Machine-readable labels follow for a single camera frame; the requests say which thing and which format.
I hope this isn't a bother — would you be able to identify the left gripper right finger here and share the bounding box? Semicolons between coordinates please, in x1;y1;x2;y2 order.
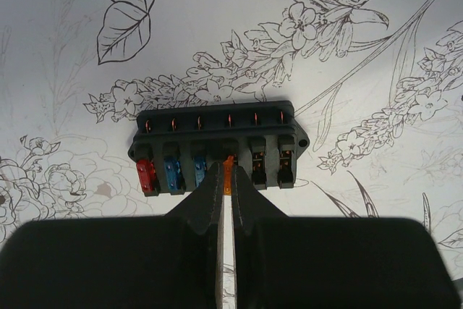
231;166;287;308

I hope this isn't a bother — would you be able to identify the blue blade fuse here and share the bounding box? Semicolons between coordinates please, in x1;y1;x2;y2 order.
193;156;207;187
163;156;182;190

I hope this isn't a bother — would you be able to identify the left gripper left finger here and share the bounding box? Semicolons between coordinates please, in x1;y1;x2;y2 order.
165;162;224;308

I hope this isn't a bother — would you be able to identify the black fuse box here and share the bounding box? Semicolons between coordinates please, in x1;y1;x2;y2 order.
128;101;310;197

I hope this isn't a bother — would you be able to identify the red blade fuse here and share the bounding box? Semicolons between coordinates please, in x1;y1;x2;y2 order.
136;159;157;196

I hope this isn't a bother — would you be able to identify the orange blade fuse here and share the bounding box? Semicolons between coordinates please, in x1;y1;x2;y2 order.
223;156;234;195

